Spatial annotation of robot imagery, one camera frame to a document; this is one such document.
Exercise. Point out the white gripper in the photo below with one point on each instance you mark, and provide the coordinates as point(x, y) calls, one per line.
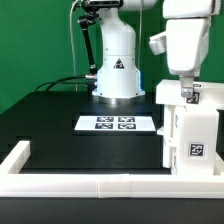
point(187, 37)

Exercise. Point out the white cabinet top block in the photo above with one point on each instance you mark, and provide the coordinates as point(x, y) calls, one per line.
point(205, 94)

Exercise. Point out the white cabinet body box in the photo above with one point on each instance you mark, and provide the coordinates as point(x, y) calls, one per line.
point(195, 139)

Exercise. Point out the white cabinet door panel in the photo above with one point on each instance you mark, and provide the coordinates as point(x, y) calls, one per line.
point(166, 131)

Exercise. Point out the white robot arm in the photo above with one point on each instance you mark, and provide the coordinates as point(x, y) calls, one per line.
point(118, 79)

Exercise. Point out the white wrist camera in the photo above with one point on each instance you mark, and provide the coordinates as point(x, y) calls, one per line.
point(157, 43)

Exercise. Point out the white marker base plate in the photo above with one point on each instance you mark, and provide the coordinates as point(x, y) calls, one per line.
point(115, 123)

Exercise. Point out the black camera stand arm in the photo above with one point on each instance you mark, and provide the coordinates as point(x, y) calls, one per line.
point(88, 36)

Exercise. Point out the white border frame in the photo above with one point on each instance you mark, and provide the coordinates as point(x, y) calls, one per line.
point(15, 184)

